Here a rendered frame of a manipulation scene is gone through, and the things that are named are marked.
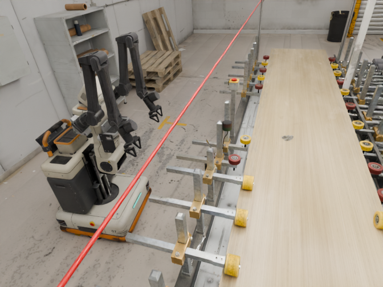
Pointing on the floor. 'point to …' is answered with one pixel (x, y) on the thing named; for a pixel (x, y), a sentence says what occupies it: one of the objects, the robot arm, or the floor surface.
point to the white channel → (359, 42)
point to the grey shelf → (76, 48)
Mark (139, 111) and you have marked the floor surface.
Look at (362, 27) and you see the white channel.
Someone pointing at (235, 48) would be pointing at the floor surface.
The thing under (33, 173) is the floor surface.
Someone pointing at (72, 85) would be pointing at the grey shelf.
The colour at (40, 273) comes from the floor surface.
